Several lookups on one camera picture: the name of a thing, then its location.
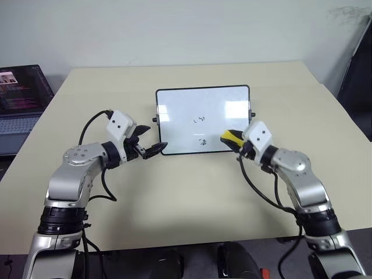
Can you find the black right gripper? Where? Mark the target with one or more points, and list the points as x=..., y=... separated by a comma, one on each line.
x=245, y=148

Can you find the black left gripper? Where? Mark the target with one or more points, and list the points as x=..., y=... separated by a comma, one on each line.
x=131, y=147

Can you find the yellow and black eraser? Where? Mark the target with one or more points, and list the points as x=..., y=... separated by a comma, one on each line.
x=228, y=137

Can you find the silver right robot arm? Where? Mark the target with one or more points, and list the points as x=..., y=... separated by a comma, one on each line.
x=305, y=186

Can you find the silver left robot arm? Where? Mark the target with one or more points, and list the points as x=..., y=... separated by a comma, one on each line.
x=68, y=177

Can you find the small black-framed whiteboard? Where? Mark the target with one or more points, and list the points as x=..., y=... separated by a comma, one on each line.
x=200, y=116

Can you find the dark rounded shape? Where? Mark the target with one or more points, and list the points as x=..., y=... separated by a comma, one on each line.
x=236, y=260

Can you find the black office chair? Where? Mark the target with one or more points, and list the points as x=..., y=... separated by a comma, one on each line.
x=356, y=81

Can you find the grey open laptop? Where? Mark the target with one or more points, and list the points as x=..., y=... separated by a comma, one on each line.
x=20, y=96

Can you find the small red object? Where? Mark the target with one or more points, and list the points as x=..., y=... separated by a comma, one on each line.
x=264, y=273

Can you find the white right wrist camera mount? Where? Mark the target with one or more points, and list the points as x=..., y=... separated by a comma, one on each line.
x=259, y=136

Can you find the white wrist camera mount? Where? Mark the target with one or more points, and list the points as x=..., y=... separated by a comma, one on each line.
x=259, y=136
x=118, y=126

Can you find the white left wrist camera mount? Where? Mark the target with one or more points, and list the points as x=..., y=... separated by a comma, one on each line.
x=118, y=126

